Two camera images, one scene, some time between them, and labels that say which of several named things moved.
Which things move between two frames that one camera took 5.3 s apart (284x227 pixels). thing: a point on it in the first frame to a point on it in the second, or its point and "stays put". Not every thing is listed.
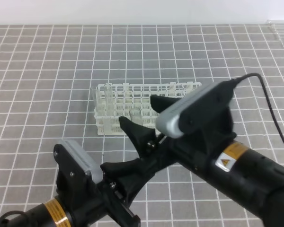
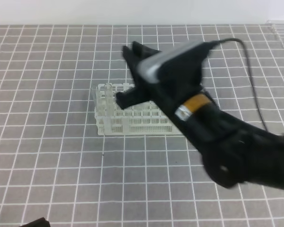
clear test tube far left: (94, 91) stays put
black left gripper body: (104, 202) to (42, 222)
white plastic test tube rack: (133, 101) stays put
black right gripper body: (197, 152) to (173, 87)
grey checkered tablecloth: (41, 79) stays put
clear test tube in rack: (109, 98) stays put
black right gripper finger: (159, 103) to (138, 94)
